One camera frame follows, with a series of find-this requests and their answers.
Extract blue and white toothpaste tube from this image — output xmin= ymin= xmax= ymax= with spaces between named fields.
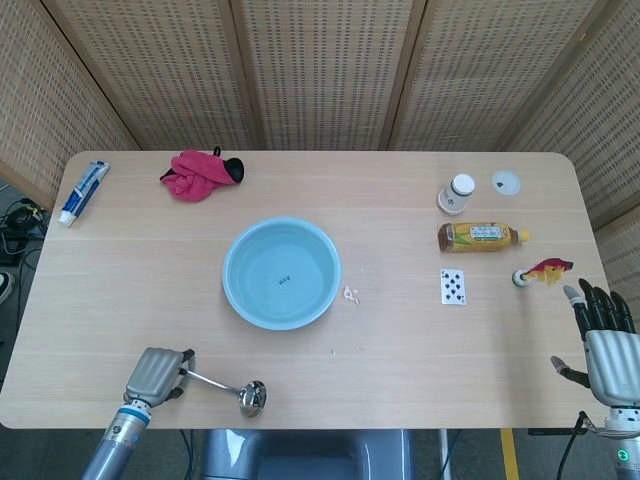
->
xmin=58 ymin=160 xmax=112 ymax=227

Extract metal ladle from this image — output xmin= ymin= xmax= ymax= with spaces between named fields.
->
xmin=180 ymin=368 xmax=268 ymax=419

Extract pink cloth with black trim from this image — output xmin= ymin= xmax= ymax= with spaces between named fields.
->
xmin=159 ymin=146 xmax=246 ymax=203

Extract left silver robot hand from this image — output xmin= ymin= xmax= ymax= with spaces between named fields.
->
xmin=123 ymin=346 xmax=196 ymax=407

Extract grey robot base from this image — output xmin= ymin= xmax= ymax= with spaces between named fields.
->
xmin=198 ymin=428 xmax=416 ymax=480

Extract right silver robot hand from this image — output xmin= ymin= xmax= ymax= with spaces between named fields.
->
xmin=549 ymin=278 xmax=640 ymax=412

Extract woven rattan folding screen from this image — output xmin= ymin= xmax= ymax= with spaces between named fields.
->
xmin=0 ymin=0 xmax=640 ymax=321

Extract white paper cup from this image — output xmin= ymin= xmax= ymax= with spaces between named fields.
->
xmin=436 ymin=173 xmax=476 ymax=217

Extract light blue plastic basin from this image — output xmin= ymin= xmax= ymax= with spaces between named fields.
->
xmin=222 ymin=216 xmax=343 ymax=332

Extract yellow label tea bottle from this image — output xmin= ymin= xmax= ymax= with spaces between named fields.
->
xmin=437 ymin=221 xmax=531 ymax=255

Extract spades playing card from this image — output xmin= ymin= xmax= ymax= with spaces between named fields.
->
xmin=440 ymin=268 xmax=468 ymax=307

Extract clear round lid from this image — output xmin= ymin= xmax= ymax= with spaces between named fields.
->
xmin=491 ymin=170 xmax=522 ymax=197

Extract black cables on floor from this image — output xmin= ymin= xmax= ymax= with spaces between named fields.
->
xmin=0 ymin=182 xmax=50 ymax=266

